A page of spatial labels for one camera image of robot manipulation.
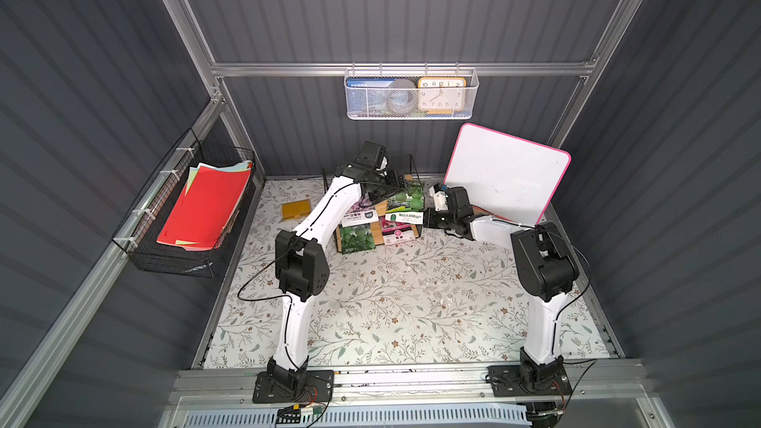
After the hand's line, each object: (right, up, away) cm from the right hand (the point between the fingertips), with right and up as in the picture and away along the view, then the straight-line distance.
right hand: (426, 213), depth 100 cm
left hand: (-9, +8, -10) cm, 16 cm away
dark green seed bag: (-24, -9, -1) cm, 26 cm away
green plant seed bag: (-7, +3, -10) cm, 13 cm away
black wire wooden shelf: (-15, +2, -11) cm, 19 cm away
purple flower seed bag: (-20, +1, -12) cm, 23 cm away
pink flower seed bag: (-11, -7, +2) cm, 13 cm away
